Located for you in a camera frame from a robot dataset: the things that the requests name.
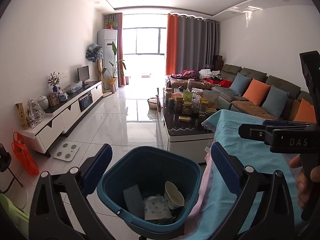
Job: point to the orange grey curtain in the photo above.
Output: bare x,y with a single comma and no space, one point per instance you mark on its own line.
192,43

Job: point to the tall potted plant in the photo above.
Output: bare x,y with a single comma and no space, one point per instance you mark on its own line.
117,67

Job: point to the small black monitor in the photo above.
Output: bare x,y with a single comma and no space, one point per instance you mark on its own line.
83,74

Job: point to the blue cushion left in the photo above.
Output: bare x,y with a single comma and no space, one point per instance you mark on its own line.
239,84

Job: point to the white blue paper cup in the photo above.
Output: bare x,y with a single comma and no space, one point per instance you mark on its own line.
172,196

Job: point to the teal trash bin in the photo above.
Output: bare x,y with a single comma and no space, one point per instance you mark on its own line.
142,173

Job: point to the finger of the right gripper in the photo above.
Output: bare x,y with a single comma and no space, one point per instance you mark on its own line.
280,123
264,133

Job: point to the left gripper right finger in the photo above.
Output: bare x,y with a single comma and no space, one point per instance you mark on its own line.
274,218

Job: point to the orange cushion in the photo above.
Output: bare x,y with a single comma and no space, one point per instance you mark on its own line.
306,113
256,92

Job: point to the orange plastic bag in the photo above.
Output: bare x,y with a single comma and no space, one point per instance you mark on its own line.
23,155

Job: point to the right hand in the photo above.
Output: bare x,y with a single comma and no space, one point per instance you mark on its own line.
302,182

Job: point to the white standing air conditioner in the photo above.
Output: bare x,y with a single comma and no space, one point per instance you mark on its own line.
105,39

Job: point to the orange cushion far right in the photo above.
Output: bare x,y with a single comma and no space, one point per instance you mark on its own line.
306,113

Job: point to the green sectional sofa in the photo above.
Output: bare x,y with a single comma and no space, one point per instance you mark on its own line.
227,99

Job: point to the blue cushion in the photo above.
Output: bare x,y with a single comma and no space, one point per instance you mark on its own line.
275,101
239,84

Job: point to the white bathroom scale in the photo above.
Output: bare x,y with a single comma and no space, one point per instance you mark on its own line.
67,151

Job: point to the white tv cabinet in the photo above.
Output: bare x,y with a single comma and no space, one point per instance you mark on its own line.
63,118

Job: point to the glass coffee table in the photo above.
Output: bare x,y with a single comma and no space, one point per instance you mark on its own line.
186,138

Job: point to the blue cushion right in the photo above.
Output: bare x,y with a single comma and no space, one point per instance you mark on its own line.
275,101

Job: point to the orange cushion left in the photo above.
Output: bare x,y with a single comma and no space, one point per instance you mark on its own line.
256,92

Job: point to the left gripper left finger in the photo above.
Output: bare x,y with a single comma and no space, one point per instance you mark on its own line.
48,217

